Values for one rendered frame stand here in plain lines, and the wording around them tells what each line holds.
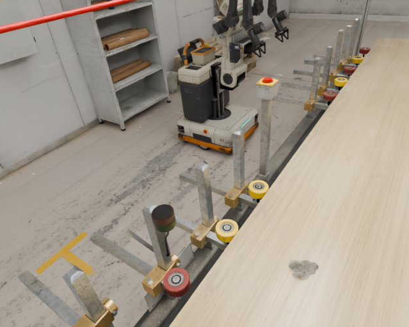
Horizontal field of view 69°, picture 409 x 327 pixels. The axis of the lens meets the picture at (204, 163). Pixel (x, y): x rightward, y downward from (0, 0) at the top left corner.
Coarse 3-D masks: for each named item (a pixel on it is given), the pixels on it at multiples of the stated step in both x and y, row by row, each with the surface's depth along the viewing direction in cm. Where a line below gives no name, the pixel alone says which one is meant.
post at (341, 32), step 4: (340, 32) 209; (344, 32) 210; (340, 36) 210; (340, 40) 212; (336, 44) 214; (340, 44) 213; (336, 48) 216; (340, 48) 214; (336, 52) 217; (340, 52) 217; (336, 56) 219; (336, 60) 220; (336, 64) 222; (332, 68) 225; (336, 68) 223; (332, 84) 231; (332, 88) 233
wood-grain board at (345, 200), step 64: (384, 64) 216; (320, 128) 152; (384, 128) 147; (320, 192) 114; (384, 192) 111; (256, 256) 94; (320, 256) 92; (384, 256) 90; (192, 320) 79; (256, 320) 78; (320, 320) 76; (384, 320) 75
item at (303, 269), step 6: (294, 264) 89; (300, 264) 88; (306, 264) 89; (312, 264) 89; (294, 270) 88; (300, 270) 88; (306, 270) 87; (312, 270) 87; (294, 276) 87; (300, 276) 86; (306, 276) 86
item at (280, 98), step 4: (276, 96) 205; (280, 96) 205; (272, 100) 207; (276, 100) 206; (280, 100) 204; (284, 100) 202; (288, 100) 200; (292, 100) 199; (296, 100) 198; (300, 100) 197; (304, 100) 196; (300, 104) 197; (316, 104) 191; (320, 104) 189; (324, 104) 189; (320, 108) 191; (324, 108) 189
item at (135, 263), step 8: (96, 232) 113; (96, 240) 110; (104, 240) 110; (104, 248) 109; (112, 248) 106; (120, 248) 106; (120, 256) 103; (128, 256) 103; (128, 264) 102; (136, 264) 100; (144, 264) 100; (144, 272) 98
